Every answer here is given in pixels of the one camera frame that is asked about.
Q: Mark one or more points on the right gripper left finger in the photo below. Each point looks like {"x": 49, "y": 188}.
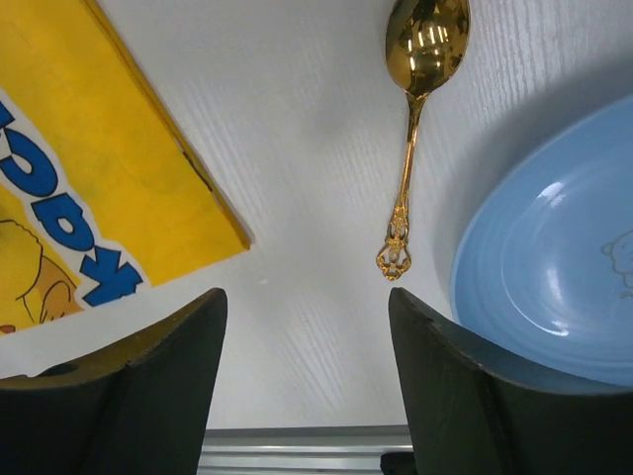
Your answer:
{"x": 137, "y": 406}

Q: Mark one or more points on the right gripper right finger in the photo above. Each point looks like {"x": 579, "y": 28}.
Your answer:
{"x": 474, "y": 407}

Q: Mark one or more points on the blue plastic plate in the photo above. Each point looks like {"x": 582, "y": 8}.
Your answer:
{"x": 544, "y": 269}

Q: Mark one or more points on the yellow Pikachu placemat cloth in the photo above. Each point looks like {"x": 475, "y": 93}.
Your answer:
{"x": 101, "y": 194}

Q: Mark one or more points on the gold ornate spoon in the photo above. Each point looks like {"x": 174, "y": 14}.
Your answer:
{"x": 426, "y": 40}

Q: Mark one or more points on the aluminium mounting rail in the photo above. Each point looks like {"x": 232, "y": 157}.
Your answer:
{"x": 308, "y": 450}

